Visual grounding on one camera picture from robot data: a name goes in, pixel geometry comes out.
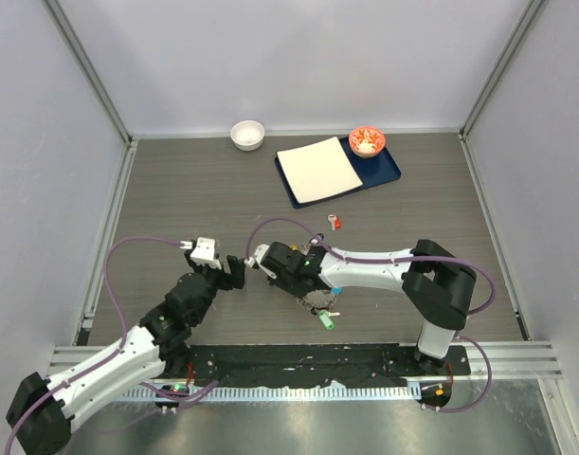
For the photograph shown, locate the metal key organizer blue handle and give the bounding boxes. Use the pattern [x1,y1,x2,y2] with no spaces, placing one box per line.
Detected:
[296,288,342,315]

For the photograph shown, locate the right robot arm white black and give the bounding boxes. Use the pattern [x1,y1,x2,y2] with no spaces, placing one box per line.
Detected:
[253,240,477,374]

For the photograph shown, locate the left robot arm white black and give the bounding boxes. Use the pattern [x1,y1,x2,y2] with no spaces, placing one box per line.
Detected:
[5,251,245,454]

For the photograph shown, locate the green key tag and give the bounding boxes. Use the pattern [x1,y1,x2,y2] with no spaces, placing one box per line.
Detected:
[318,312,335,330]

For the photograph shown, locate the red headed key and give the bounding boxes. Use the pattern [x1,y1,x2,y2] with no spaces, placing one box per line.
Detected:
[327,213,342,231]

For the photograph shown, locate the white square plate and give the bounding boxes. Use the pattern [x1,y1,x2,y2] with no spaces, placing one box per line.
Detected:
[276,136,363,205]

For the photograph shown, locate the dark blue tray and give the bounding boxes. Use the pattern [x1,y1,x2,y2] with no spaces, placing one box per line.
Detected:
[274,136,401,209]

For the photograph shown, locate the white bowl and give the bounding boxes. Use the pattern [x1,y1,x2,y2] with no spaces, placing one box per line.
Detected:
[230,120,265,152]

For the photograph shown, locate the orange patterned bowl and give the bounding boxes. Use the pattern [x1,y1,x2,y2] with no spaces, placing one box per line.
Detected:
[348,126,386,158]

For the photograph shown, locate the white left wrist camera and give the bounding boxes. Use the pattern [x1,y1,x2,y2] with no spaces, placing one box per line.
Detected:
[179,237,222,270]

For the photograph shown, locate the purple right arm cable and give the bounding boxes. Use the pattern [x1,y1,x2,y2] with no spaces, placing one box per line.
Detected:
[247,217,498,413]

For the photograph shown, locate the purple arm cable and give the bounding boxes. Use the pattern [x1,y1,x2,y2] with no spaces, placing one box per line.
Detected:
[247,217,498,413]
[4,236,224,454]

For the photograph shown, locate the slotted cable duct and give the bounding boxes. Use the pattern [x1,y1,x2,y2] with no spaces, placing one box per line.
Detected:
[110,382,421,403]

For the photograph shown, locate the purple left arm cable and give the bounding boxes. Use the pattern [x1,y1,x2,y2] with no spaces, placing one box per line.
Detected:
[4,236,224,454]

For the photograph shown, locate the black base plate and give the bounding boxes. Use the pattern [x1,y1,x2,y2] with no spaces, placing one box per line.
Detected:
[149,343,471,389]

